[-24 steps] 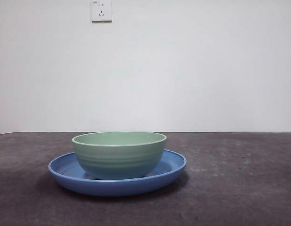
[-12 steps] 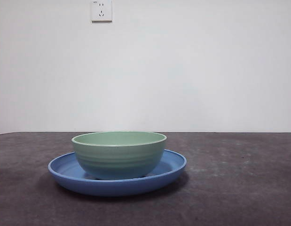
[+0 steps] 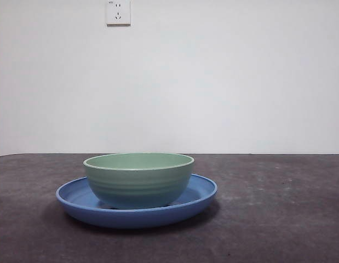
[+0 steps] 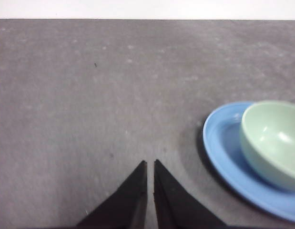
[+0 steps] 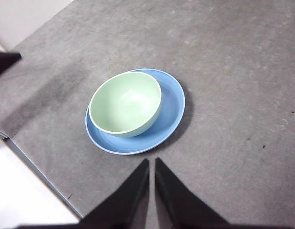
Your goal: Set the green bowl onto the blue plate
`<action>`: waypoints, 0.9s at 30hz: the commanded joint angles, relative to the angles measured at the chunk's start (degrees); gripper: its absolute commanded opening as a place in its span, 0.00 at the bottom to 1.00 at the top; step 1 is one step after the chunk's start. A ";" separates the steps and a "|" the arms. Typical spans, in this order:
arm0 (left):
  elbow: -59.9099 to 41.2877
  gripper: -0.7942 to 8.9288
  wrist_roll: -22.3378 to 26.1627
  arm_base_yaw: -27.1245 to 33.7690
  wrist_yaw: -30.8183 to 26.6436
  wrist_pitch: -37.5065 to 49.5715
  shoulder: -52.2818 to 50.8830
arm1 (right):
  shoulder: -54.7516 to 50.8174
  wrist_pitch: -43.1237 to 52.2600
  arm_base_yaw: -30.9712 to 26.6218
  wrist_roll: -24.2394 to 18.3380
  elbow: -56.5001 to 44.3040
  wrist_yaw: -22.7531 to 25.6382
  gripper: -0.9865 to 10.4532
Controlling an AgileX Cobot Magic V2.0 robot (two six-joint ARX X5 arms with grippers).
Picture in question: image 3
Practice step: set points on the blue round plate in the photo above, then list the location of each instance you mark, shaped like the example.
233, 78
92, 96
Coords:
136, 219

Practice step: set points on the white wall socket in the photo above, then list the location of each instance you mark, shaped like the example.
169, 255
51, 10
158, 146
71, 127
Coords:
118, 12

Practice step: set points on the green ribbed bowl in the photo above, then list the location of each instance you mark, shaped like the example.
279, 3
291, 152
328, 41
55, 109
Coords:
139, 183

